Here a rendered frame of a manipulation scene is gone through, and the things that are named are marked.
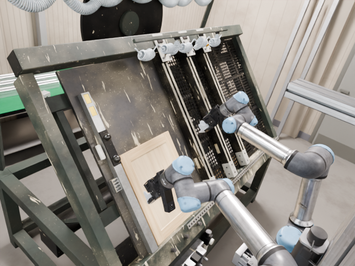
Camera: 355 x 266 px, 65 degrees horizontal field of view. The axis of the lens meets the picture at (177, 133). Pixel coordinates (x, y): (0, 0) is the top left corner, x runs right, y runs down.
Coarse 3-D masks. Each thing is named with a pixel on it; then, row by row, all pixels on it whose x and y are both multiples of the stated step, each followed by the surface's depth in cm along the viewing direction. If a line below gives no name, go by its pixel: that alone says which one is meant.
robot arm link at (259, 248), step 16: (224, 192) 98; (224, 208) 94; (240, 208) 91; (240, 224) 87; (256, 224) 86; (256, 240) 81; (272, 240) 81; (256, 256) 80; (272, 256) 75; (288, 256) 75
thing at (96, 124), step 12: (84, 108) 147; (96, 120) 147; (96, 132) 148; (108, 156) 148; (120, 168) 151; (120, 180) 150; (132, 192) 153; (132, 204) 152; (132, 216) 154; (144, 216) 155; (144, 228) 154; (144, 240) 154
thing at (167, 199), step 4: (160, 188) 112; (160, 192) 113; (164, 192) 111; (168, 192) 113; (164, 196) 111; (168, 196) 113; (172, 196) 114; (164, 200) 112; (168, 200) 113; (172, 200) 114; (164, 204) 113; (168, 204) 112; (172, 204) 114; (164, 208) 113; (168, 208) 112; (172, 208) 114; (168, 212) 112
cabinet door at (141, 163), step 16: (144, 144) 170; (160, 144) 179; (128, 160) 159; (144, 160) 167; (160, 160) 176; (128, 176) 156; (144, 176) 165; (144, 208) 159; (160, 208) 168; (176, 208) 177; (160, 224) 165; (176, 224) 173; (160, 240) 162
